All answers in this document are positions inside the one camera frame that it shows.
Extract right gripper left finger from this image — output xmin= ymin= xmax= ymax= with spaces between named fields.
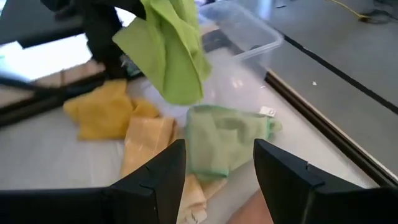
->
xmin=105 ymin=139 xmax=187 ymax=224

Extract yellow floor cable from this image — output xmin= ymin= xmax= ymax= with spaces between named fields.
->
xmin=326 ymin=0 xmax=371 ymax=22

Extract pale green towel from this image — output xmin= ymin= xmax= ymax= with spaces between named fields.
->
xmin=185 ymin=104 xmax=283 ymax=182

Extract black desk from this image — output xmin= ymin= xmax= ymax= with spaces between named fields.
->
xmin=0 ymin=0 xmax=85 ymax=48

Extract salmon pink towel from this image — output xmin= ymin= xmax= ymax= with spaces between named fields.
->
xmin=226 ymin=189 xmax=275 ymax=224

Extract mustard yellow towel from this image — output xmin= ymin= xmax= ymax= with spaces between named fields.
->
xmin=63 ymin=79 xmax=161 ymax=141

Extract yellow checked towel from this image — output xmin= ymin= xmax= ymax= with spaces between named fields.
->
xmin=119 ymin=116 xmax=228 ymax=224

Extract clear plastic bin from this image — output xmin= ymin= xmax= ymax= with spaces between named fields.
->
xmin=139 ymin=0 xmax=284 ymax=125

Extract black floor cables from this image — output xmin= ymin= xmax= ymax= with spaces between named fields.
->
xmin=360 ymin=0 xmax=398 ymax=25

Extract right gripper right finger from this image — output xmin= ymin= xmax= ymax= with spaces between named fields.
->
xmin=253 ymin=139 xmax=364 ymax=224

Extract lime green towel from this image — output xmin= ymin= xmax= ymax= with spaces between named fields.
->
xmin=112 ymin=0 xmax=213 ymax=106

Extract small white label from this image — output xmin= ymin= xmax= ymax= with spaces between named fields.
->
xmin=259 ymin=106 xmax=277 ymax=118

